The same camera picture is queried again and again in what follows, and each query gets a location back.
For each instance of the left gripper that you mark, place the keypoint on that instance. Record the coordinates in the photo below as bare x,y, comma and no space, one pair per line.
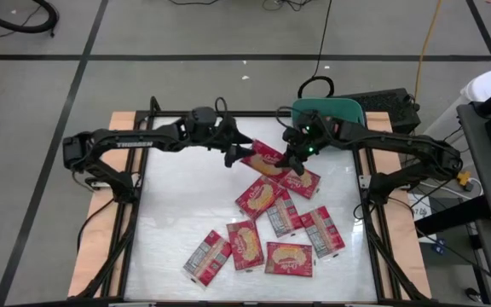
228,134

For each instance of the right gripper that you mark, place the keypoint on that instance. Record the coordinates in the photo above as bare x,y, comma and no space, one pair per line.
309,136

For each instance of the red popcorn bag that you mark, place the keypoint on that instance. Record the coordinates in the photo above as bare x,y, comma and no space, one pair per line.
306,184
322,232
245,245
259,198
284,218
207,258
267,164
289,258

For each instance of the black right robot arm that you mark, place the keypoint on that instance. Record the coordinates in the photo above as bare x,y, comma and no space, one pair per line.
399,143

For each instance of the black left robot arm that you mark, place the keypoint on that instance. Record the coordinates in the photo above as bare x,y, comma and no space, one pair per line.
134,144

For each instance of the teal plastic basket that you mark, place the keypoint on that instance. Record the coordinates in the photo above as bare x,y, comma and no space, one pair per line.
335,103

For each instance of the black vented equipment box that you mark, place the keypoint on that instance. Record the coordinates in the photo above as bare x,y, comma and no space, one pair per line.
386,106

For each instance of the white paper sheet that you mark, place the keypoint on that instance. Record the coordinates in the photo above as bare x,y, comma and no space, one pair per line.
420,211

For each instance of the small blue item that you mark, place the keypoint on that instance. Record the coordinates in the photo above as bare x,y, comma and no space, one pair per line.
440,246

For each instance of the black desk leg bar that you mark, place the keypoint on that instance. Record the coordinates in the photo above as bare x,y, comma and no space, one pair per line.
454,215

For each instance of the yellow plug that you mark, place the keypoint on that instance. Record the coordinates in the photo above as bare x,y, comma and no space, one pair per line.
464,178

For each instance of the light brown wooden board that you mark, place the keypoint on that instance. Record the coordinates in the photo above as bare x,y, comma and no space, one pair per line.
96,264

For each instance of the white bin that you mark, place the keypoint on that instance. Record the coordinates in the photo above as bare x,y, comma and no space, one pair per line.
488,85

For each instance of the black mouse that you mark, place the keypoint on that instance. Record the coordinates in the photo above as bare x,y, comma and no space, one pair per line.
472,293

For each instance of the black metal table frame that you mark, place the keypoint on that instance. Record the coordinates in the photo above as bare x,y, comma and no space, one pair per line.
164,114

